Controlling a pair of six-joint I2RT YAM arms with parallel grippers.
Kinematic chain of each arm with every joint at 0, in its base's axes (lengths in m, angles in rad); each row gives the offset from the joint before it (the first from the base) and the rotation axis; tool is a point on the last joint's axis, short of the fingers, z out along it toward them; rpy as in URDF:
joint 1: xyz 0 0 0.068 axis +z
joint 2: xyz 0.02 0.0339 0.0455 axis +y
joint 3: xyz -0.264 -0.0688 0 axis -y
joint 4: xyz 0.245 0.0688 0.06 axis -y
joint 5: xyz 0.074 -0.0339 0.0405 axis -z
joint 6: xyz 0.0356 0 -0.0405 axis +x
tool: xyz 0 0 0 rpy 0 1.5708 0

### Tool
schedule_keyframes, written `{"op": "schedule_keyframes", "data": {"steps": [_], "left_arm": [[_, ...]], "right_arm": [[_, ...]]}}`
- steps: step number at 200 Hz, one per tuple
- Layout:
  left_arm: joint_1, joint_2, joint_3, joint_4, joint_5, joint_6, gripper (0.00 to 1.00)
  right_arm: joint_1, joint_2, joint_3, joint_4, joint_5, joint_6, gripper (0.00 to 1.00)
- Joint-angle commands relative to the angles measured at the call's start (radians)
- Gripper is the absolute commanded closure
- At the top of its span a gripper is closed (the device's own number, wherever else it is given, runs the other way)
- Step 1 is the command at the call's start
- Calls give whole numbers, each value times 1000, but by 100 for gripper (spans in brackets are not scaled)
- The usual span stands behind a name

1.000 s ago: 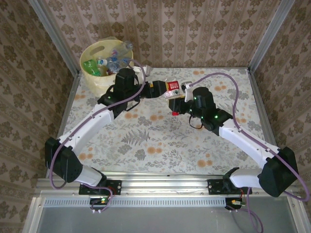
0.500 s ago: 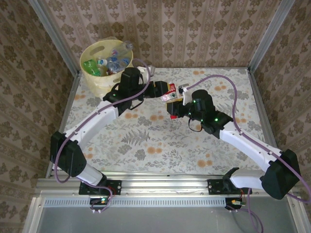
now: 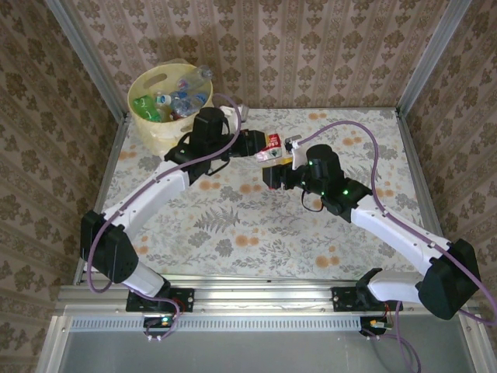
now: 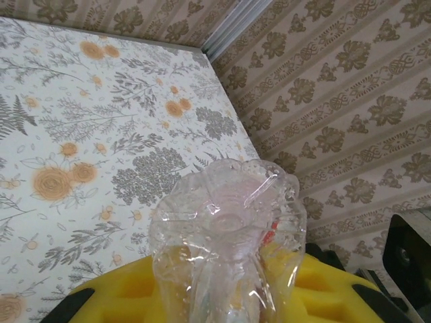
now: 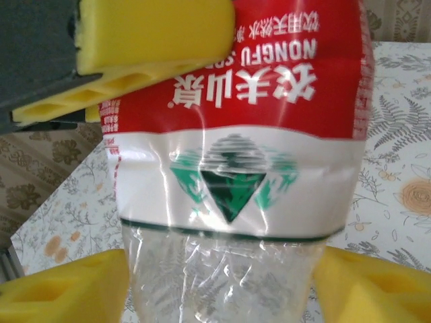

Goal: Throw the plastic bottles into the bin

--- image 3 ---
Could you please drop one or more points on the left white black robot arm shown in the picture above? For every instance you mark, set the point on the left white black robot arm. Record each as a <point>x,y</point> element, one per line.
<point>147,194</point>

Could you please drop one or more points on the black power connector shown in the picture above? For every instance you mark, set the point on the black power connector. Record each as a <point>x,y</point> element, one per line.
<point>372,326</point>
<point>155,321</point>

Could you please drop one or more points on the aluminium front rail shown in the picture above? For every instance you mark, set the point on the aluminium front rail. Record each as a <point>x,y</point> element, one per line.
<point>264,295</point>

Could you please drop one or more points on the aluminium table side rail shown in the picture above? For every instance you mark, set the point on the aluminium table side rail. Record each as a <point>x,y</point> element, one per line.
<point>116,143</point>
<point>414,155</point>

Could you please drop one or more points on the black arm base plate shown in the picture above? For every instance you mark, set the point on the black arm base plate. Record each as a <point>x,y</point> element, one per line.
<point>186,299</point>
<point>341,301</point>

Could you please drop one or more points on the clear bottle purple white label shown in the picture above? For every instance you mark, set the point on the clear bottle purple white label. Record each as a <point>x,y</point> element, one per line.
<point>194,79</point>

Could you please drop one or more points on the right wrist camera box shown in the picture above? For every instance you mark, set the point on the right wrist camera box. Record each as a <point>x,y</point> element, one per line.
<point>299,155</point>

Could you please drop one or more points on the aluminium frame post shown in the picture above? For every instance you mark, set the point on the aluminium frame post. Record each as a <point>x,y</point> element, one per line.
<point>431,58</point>
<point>88,58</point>

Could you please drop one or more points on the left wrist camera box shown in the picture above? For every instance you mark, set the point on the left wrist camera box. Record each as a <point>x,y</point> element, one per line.
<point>240,112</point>

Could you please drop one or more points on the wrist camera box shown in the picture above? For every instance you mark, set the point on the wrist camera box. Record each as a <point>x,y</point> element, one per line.
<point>240,112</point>
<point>299,155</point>

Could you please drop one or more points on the yellow plastic bin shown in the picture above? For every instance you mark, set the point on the yellow plastic bin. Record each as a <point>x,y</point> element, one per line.
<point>151,132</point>

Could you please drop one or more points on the grey metal panel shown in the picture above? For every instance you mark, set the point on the grey metal panel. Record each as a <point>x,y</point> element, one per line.
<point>252,353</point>

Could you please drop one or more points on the green bottle yellow cap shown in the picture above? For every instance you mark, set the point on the green bottle yellow cap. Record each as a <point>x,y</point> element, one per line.
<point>143,105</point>

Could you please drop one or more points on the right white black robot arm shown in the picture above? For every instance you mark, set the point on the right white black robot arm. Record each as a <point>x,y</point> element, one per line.
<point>396,229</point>

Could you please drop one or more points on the red label bottle red cap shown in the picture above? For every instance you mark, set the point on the red label bottle red cap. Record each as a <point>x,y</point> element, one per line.
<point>272,145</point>

